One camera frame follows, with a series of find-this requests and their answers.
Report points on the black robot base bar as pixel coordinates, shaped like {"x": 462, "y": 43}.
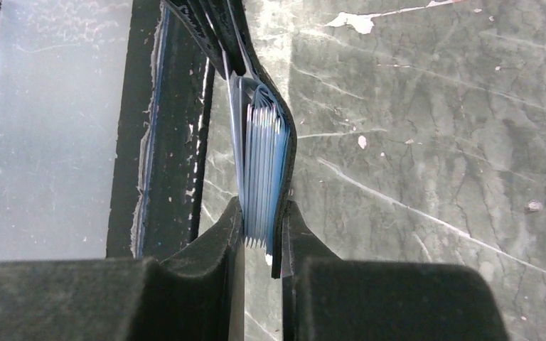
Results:
{"x": 162, "y": 138}

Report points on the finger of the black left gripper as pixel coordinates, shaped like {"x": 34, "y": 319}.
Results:
{"x": 210, "y": 24}

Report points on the black leather card holder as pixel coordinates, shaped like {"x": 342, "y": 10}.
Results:
{"x": 263, "y": 133}

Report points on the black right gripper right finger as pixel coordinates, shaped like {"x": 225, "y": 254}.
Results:
{"x": 328, "y": 298}

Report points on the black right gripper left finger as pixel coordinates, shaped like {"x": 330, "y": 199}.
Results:
{"x": 196, "y": 294}

